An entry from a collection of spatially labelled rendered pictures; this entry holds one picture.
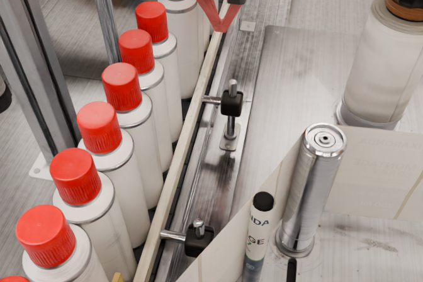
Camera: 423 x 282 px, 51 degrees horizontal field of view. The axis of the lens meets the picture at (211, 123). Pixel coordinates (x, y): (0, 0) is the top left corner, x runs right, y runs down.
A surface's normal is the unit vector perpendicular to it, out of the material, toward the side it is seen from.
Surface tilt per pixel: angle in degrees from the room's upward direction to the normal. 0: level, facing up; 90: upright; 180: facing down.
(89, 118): 2
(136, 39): 3
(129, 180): 90
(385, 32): 92
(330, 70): 0
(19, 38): 90
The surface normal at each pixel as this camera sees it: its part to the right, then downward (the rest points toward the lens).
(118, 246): 0.79, 0.46
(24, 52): -0.19, 0.74
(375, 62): -0.74, 0.52
